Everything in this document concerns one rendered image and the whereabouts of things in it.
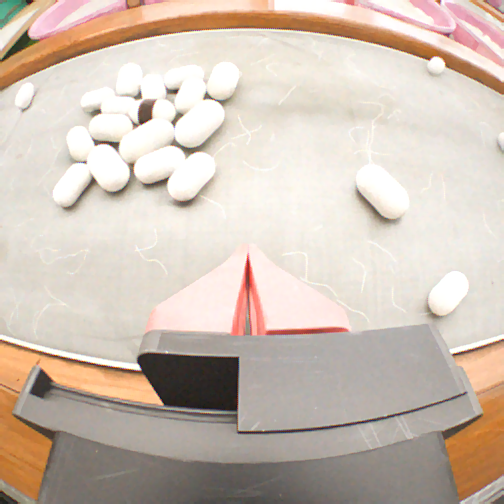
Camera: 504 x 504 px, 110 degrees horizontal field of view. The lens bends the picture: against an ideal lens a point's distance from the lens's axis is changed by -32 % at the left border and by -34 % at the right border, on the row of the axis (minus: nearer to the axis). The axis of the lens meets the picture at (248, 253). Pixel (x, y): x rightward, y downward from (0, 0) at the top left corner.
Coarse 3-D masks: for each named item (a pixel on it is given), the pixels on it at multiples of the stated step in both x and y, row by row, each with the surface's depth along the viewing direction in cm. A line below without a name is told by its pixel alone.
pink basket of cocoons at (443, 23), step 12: (336, 0) 22; (348, 0) 20; (360, 0) 19; (408, 0) 26; (420, 0) 24; (432, 0) 22; (384, 12) 19; (396, 12) 18; (444, 12) 22; (420, 24) 19; (432, 24) 19; (444, 24) 22
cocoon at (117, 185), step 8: (96, 152) 14; (104, 152) 14; (112, 152) 14; (88, 160) 14; (96, 160) 14; (104, 160) 13; (112, 160) 14; (120, 160) 14; (88, 168) 14; (96, 168) 14; (104, 168) 13; (112, 168) 13; (120, 168) 14; (128, 168) 15; (96, 176) 14; (104, 176) 13; (112, 176) 14; (120, 176) 14; (128, 176) 15; (104, 184) 14; (112, 184) 14; (120, 184) 14
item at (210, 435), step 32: (32, 384) 4; (32, 416) 3; (64, 416) 3; (96, 416) 3; (128, 416) 4; (160, 416) 4; (192, 416) 4; (224, 416) 4; (416, 416) 3; (448, 416) 3; (480, 416) 3; (128, 448) 3; (160, 448) 3; (192, 448) 3; (224, 448) 3; (256, 448) 3; (288, 448) 3; (320, 448) 3; (352, 448) 3
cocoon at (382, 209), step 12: (372, 168) 13; (360, 180) 14; (372, 180) 13; (384, 180) 13; (360, 192) 15; (372, 192) 14; (384, 192) 13; (396, 192) 13; (372, 204) 14; (384, 204) 13; (396, 204) 13; (408, 204) 13; (384, 216) 14; (396, 216) 14
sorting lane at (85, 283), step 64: (64, 64) 20; (192, 64) 18; (256, 64) 18; (320, 64) 18; (384, 64) 19; (0, 128) 18; (64, 128) 17; (256, 128) 16; (320, 128) 16; (384, 128) 17; (448, 128) 17; (0, 192) 16; (128, 192) 15; (256, 192) 15; (320, 192) 15; (448, 192) 15; (0, 256) 14; (64, 256) 14; (128, 256) 14; (192, 256) 14; (320, 256) 14; (384, 256) 14; (448, 256) 14; (0, 320) 13; (64, 320) 13; (128, 320) 13; (384, 320) 13; (448, 320) 13
